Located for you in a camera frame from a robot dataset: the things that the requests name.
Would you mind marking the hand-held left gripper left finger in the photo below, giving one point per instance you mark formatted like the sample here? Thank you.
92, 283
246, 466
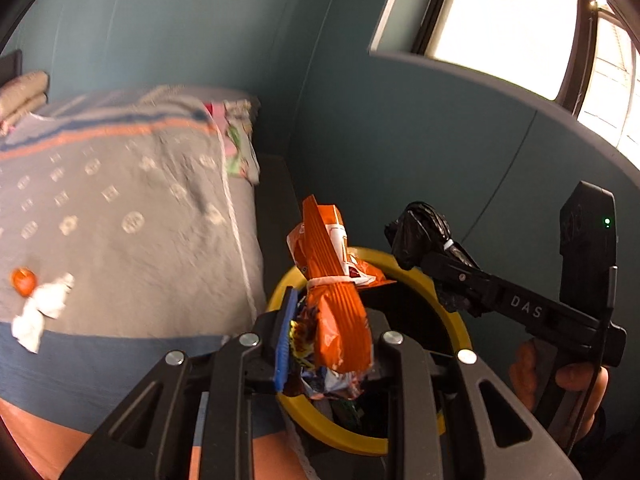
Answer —
283, 350

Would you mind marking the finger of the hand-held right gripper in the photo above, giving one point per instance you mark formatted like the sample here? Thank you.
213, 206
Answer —
500, 297
457, 302

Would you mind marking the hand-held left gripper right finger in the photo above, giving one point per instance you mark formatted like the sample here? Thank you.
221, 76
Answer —
395, 360

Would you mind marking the yellow-rimmed black trash bin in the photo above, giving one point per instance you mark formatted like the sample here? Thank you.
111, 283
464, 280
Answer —
450, 320

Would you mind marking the orange snack wrapper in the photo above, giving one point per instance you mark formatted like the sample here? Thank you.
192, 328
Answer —
335, 320

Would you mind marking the black plastic bag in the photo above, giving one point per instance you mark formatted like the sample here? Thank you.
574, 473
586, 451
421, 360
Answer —
425, 230

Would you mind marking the person's right hand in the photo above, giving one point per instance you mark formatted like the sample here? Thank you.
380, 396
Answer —
580, 390

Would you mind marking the colourful snack wrapper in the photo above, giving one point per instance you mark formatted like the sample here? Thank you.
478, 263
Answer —
302, 355

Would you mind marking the floral cloth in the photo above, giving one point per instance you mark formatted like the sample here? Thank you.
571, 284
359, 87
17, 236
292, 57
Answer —
240, 150

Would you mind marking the bed with patterned sheet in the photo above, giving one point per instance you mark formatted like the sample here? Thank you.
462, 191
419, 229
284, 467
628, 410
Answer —
125, 200

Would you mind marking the white crumpled tissue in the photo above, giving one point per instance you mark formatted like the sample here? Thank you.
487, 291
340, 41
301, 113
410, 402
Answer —
42, 307

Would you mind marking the window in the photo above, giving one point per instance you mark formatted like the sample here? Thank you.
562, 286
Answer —
505, 20

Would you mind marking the orange tangerine peel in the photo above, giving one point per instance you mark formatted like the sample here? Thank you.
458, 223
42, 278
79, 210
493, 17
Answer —
24, 282

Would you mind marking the grey bed headboard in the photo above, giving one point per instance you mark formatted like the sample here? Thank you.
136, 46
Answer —
10, 67

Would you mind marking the dark bed frame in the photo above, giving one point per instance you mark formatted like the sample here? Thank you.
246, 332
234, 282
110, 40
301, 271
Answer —
277, 210

